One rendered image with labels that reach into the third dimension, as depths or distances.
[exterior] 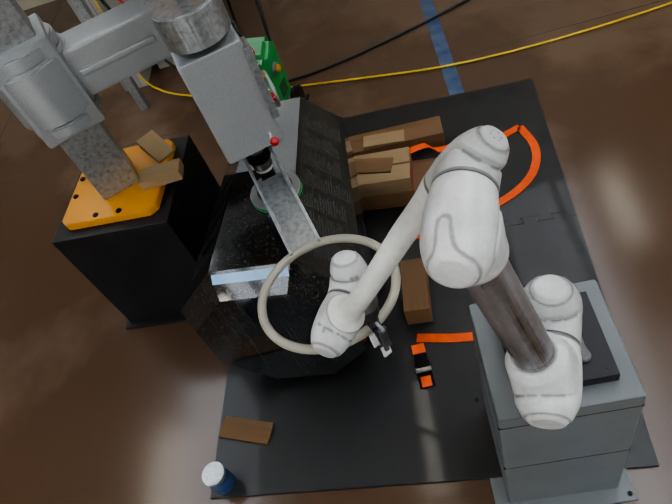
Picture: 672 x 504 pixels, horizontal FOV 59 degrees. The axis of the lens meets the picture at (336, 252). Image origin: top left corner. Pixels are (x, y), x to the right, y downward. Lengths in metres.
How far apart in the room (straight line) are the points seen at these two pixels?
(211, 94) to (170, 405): 1.66
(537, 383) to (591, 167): 2.12
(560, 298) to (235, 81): 1.20
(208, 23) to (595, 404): 1.54
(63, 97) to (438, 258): 1.92
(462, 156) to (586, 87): 2.84
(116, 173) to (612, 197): 2.42
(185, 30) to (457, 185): 1.08
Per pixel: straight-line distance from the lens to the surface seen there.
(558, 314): 1.59
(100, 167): 2.90
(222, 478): 2.68
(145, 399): 3.22
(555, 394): 1.51
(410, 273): 2.89
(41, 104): 2.65
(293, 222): 2.18
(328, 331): 1.48
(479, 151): 1.14
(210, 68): 2.00
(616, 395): 1.82
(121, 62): 2.68
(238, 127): 2.12
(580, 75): 4.05
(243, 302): 2.30
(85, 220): 2.97
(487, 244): 1.05
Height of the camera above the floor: 2.44
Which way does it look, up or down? 49 degrees down
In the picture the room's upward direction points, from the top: 23 degrees counter-clockwise
